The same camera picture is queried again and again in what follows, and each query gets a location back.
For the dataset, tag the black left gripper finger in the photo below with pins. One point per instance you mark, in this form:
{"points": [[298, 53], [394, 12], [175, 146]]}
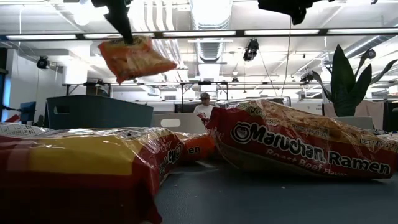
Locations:
{"points": [[119, 21]]}

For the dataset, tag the orange Maruchan chicken noodle pack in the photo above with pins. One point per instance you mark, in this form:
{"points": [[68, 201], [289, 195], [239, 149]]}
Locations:
{"points": [[18, 129], [197, 147], [136, 60]]}

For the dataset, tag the red Maruchan beef noodle pack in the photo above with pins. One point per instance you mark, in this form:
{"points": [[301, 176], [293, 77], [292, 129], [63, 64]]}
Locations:
{"points": [[295, 146], [77, 161]]}

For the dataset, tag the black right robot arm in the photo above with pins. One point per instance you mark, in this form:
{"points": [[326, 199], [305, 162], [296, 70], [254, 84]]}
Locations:
{"points": [[374, 2]]}

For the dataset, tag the overhead bar with light strips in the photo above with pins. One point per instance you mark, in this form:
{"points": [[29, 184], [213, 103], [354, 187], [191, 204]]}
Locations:
{"points": [[323, 31]]}

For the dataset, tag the black ceiling spotlight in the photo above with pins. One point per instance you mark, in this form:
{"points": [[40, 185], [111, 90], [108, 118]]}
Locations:
{"points": [[370, 53], [251, 49], [306, 77], [43, 62]]}

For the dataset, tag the dark blue-grey plastic bin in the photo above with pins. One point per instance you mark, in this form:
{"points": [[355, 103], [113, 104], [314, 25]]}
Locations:
{"points": [[99, 112]]}

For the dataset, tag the green snake plant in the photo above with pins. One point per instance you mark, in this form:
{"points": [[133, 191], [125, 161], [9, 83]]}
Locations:
{"points": [[342, 87]]}

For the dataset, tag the black monitor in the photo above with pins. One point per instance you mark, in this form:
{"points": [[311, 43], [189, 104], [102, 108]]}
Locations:
{"points": [[183, 108]]}

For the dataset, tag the person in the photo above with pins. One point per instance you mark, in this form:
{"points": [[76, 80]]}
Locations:
{"points": [[204, 110]]}

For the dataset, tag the white plastic bin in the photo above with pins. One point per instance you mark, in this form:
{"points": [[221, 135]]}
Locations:
{"points": [[192, 124]]}

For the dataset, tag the blue monitor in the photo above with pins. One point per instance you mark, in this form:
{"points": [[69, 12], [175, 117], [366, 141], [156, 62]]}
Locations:
{"points": [[28, 112]]}

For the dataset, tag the white plant pot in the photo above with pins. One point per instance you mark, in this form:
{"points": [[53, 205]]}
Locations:
{"points": [[357, 123]]}

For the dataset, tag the small red object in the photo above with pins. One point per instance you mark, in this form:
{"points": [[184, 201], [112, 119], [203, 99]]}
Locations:
{"points": [[14, 119]]}

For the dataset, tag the blue-grey table mat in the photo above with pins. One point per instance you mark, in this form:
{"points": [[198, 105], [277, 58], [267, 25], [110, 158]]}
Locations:
{"points": [[264, 202]]}

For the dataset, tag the silver ventilation duct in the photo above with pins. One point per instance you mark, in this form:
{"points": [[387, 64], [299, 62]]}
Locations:
{"points": [[211, 49]]}

